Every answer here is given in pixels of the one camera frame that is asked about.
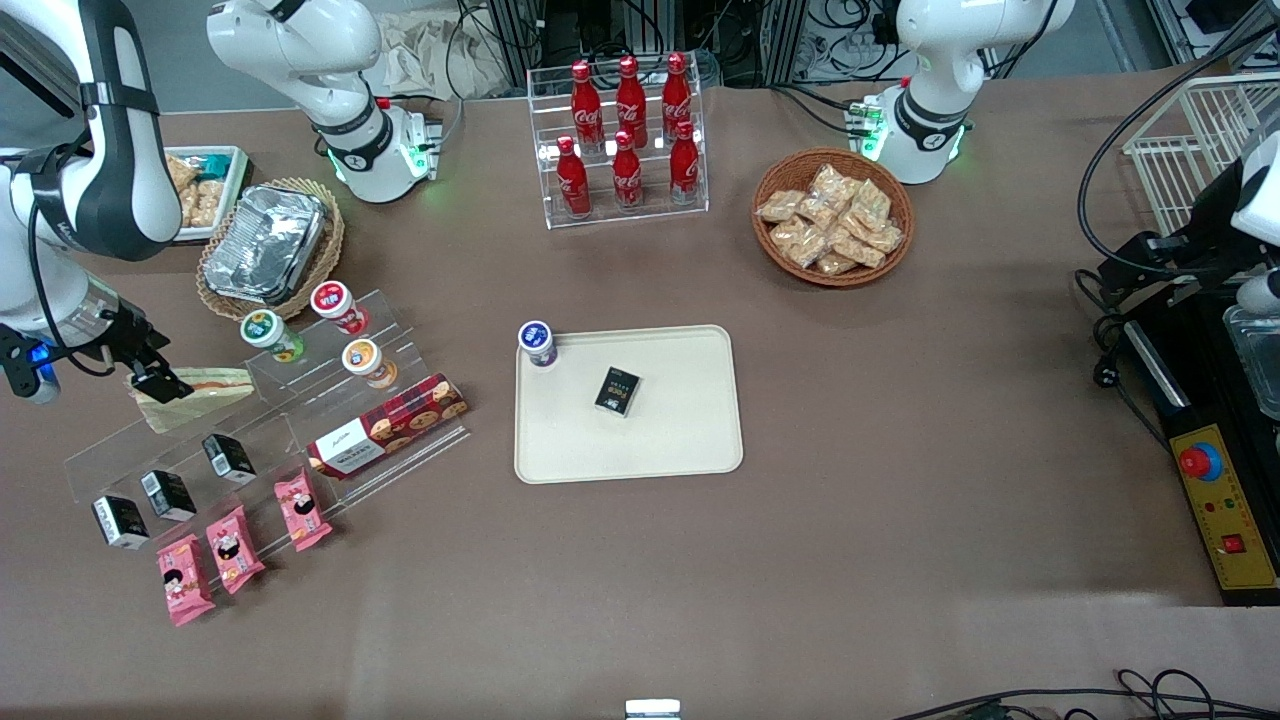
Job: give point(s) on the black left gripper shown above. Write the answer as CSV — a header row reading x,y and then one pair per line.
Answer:
x,y
1207,222

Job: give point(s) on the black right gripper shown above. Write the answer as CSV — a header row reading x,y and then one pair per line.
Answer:
x,y
124,338

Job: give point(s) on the triangle sandwich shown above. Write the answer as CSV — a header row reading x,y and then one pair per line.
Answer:
x,y
215,388

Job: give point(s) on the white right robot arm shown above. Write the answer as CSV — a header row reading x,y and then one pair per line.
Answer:
x,y
110,150

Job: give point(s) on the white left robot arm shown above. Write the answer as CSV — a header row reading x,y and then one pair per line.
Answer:
x,y
935,110

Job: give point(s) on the cream plastic tray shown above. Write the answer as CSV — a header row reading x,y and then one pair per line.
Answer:
x,y
680,440

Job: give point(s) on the clear acrylic stepped stand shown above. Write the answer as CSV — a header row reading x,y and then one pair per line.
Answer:
x,y
110,460
400,330

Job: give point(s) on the small black white carton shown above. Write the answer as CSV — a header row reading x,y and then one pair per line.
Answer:
x,y
120,522
168,495
229,459

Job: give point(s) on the green lid yogurt cup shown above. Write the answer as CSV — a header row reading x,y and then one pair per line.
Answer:
x,y
268,333

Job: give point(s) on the clear plastic container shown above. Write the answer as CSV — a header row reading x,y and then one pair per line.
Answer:
x,y
1258,355

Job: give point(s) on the black equipment base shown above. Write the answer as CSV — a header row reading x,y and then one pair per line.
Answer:
x,y
1200,400

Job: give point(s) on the clear wrapped crisp snack packet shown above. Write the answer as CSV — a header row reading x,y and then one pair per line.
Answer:
x,y
208,203
188,212
180,172

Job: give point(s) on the silver foil container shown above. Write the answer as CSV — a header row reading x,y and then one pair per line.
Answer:
x,y
265,245

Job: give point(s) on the pink snack packet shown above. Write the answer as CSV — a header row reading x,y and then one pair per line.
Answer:
x,y
186,582
303,510
235,550

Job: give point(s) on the red lid yogurt cup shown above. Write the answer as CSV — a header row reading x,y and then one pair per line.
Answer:
x,y
336,303

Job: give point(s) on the red emergency stop button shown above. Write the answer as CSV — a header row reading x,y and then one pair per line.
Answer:
x,y
1198,461

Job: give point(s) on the orange lid yogurt cup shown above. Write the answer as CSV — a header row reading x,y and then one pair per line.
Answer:
x,y
366,362

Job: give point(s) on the white rectangular bin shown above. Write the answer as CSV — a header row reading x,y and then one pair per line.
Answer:
x,y
238,190

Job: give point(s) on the oval light wicker basket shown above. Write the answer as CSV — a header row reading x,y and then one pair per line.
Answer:
x,y
330,250

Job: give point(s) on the teal snack packet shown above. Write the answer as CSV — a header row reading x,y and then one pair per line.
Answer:
x,y
215,165

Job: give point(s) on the red plaid cookie box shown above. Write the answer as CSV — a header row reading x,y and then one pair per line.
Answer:
x,y
385,425

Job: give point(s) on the yellow control panel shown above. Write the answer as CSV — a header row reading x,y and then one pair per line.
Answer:
x,y
1225,515

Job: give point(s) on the clear wrapped cracker packet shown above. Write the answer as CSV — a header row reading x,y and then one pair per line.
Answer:
x,y
780,206
836,264
800,243
830,182
818,213
856,248
886,238
871,204

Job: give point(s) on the round brown wicker basket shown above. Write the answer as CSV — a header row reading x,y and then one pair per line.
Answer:
x,y
790,270

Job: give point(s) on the blue lid yogurt cup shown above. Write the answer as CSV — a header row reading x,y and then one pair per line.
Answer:
x,y
537,342

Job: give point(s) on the crumpled beige paper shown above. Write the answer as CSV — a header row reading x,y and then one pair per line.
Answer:
x,y
420,55

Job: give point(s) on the black box with gold print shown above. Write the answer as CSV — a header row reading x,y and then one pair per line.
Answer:
x,y
617,391

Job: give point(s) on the red cola bottle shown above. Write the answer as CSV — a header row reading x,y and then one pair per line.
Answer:
x,y
573,185
586,105
677,95
685,170
627,178
631,100

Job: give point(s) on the clear acrylic bottle rack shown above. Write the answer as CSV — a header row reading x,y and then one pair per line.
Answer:
x,y
650,215

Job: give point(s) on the small white device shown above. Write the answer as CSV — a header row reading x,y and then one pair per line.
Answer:
x,y
652,710

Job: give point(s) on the aluminium frame rack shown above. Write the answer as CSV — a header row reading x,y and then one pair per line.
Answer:
x,y
760,40

